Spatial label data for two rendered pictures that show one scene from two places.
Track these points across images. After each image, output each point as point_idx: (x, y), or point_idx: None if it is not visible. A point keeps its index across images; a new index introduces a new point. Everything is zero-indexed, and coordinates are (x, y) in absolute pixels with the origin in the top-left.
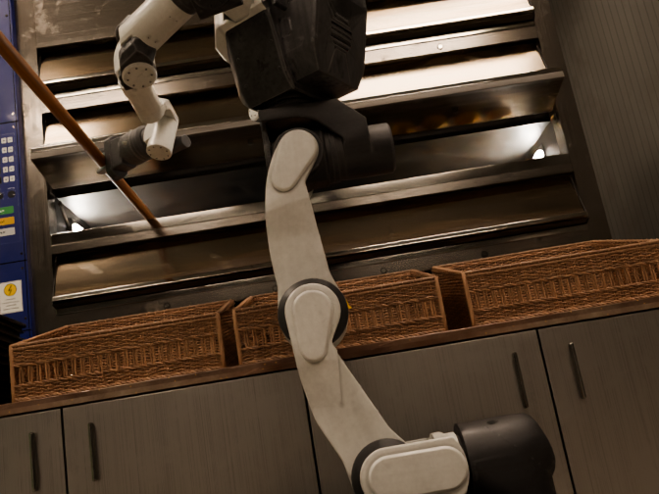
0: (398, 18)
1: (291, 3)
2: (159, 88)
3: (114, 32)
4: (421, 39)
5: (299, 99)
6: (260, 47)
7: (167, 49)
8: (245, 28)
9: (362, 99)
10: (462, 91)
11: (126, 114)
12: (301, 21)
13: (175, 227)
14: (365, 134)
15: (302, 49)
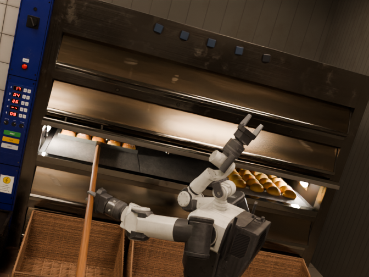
0: (278, 105)
1: (231, 256)
2: (128, 92)
3: (114, 42)
4: (283, 123)
5: None
6: (205, 263)
7: (142, 67)
8: None
9: (236, 161)
10: (287, 178)
11: (103, 97)
12: (231, 269)
13: (107, 176)
14: None
15: None
